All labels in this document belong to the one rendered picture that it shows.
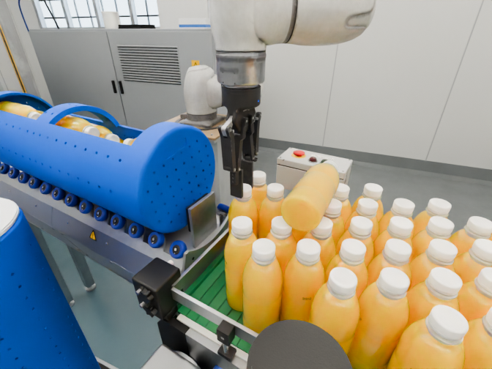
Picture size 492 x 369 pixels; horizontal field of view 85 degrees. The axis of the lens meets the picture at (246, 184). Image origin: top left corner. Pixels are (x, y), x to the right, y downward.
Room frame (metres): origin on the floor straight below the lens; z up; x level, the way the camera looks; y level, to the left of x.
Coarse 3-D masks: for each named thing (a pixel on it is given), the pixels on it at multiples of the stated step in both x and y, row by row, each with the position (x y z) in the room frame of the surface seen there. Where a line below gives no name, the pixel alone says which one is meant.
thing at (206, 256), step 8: (224, 232) 0.54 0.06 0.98; (216, 240) 0.51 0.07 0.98; (224, 240) 0.53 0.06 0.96; (208, 248) 0.48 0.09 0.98; (216, 248) 0.50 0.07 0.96; (200, 256) 0.46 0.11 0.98; (208, 256) 0.47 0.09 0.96; (192, 264) 0.43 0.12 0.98; (200, 264) 0.45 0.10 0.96; (184, 272) 0.41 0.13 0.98; (192, 272) 0.42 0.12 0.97; (176, 280) 0.39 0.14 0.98; (184, 280) 0.40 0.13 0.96
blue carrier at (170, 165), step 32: (0, 96) 0.99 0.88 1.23; (32, 96) 1.08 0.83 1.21; (0, 128) 0.83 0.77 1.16; (32, 128) 0.75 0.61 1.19; (64, 128) 0.70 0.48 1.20; (128, 128) 0.90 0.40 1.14; (160, 128) 0.61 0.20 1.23; (192, 128) 0.66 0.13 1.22; (0, 160) 0.89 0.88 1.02; (32, 160) 0.71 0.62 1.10; (64, 160) 0.64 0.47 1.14; (96, 160) 0.58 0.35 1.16; (128, 160) 0.54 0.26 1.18; (160, 160) 0.56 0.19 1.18; (192, 160) 0.65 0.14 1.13; (96, 192) 0.57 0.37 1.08; (128, 192) 0.51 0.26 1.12; (160, 192) 0.54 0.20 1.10; (192, 192) 0.63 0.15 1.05; (160, 224) 0.53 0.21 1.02
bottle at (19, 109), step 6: (0, 102) 1.01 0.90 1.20; (6, 102) 1.00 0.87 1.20; (12, 102) 1.00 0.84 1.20; (0, 108) 0.99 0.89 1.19; (6, 108) 0.97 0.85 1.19; (12, 108) 0.95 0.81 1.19; (18, 108) 0.94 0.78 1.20; (24, 108) 0.94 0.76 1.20; (30, 108) 0.95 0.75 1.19; (18, 114) 0.92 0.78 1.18; (24, 114) 0.92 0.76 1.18
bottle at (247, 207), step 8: (232, 200) 0.54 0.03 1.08; (240, 200) 0.52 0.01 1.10; (248, 200) 0.53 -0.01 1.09; (232, 208) 0.52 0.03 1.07; (240, 208) 0.51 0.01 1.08; (248, 208) 0.51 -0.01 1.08; (256, 208) 0.53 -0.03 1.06; (232, 216) 0.51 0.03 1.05; (248, 216) 0.50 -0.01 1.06; (256, 216) 0.52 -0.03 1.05; (256, 224) 0.52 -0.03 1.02; (256, 232) 0.52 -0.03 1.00
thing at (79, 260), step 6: (72, 252) 1.14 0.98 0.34; (78, 252) 1.17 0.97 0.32; (72, 258) 1.16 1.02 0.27; (78, 258) 1.16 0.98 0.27; (84, 258) 1.18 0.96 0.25; (78, 264) 1.15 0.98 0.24; (84, 264) 1.17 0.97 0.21; (78, 270) 1.16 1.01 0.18; (84, 270) 1.16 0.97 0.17; (84, 276) 1.15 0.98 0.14; (90, 276) 1.17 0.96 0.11; (84, 282) 1.15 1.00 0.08; (90, 282) 1.16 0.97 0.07; (90, 288) 1.16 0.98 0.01
